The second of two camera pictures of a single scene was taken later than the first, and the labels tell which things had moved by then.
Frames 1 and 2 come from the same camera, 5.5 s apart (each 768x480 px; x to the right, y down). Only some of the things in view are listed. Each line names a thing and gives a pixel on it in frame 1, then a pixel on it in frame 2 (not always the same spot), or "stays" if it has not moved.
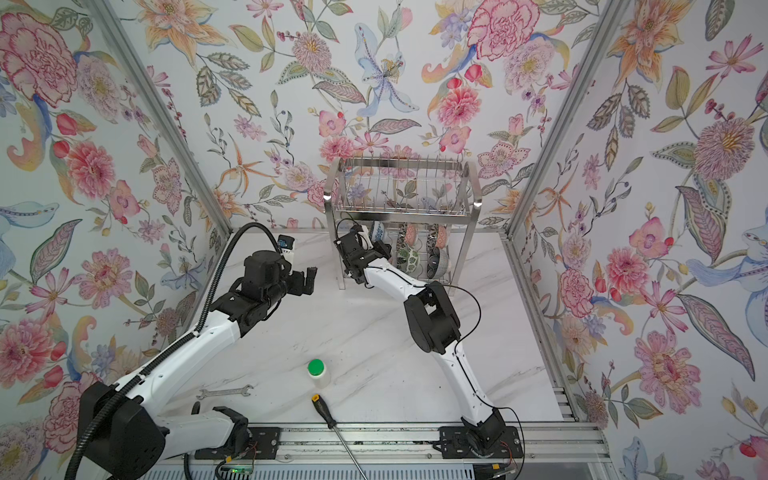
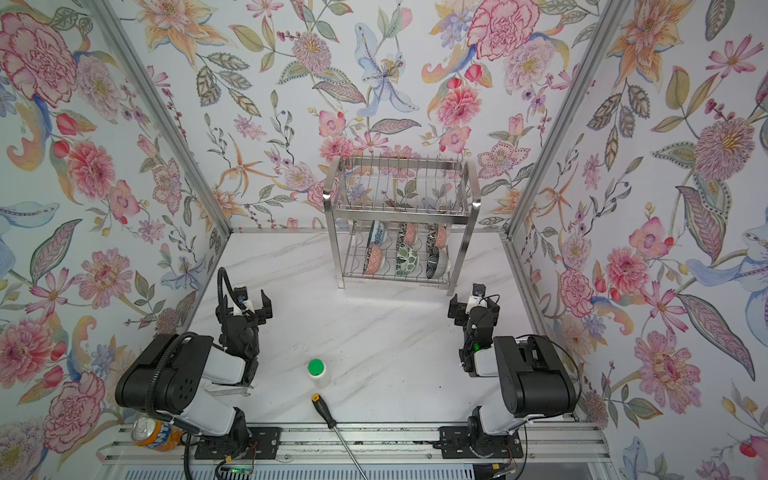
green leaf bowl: (411, 256) stays
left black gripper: (299, 286) → (268, 312)
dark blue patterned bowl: (437, 264) stays
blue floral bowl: (378, 231) stays
